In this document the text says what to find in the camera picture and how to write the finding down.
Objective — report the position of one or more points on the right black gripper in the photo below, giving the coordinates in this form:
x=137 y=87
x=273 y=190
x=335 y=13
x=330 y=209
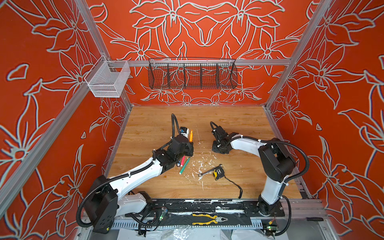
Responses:
x=214 y=149

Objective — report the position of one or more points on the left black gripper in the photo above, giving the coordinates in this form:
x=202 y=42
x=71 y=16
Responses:
x=189 y=146

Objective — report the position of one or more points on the pink marker pen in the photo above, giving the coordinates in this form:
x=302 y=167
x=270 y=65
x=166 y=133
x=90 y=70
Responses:
x=182 y=162

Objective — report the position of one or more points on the green marker pen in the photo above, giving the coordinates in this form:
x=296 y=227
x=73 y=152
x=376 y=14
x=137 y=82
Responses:
x=184 y=166

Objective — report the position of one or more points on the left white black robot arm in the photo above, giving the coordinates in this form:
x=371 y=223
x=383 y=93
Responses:
x=108 y=198

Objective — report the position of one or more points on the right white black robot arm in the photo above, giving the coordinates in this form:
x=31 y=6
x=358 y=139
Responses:
x=277 y=162

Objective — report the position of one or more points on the yellow black tape measure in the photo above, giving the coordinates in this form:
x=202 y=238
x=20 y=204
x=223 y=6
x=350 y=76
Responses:
x=218 y=173

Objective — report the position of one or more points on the silver wrench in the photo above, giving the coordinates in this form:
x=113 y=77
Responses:
x=209 y=171

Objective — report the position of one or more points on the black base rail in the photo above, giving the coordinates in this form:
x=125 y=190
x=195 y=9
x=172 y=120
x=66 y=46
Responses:
x=249 y=208

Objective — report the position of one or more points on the black wire basket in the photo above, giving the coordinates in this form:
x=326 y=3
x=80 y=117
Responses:
x=192 y=74

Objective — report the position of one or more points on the yellow handled pliers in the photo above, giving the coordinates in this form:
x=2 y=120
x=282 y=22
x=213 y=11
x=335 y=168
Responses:
x=207 y=219

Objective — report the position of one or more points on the white wire basket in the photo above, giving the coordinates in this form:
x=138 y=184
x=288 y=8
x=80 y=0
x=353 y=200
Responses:
x=107 y=79

